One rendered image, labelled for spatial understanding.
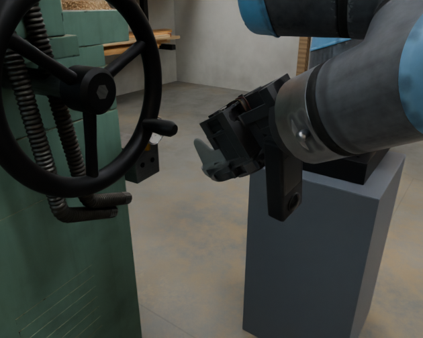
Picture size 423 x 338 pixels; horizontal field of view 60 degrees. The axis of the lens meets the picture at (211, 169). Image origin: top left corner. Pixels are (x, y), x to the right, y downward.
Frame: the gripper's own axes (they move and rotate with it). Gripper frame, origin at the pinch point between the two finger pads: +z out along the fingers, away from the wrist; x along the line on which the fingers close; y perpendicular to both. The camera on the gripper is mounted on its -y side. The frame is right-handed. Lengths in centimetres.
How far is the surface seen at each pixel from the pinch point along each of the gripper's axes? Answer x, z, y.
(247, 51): -268, 244, 28
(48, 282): 24.3, 33.6, -4.9
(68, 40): 5.2, 6.4, 26.5
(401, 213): -112, 56, -85
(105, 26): -8.5, 19.1, 30.5
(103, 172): 11.7, 6.5, 8.0
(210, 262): -26, 78, -45
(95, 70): 8.3, -2.1, 19.2
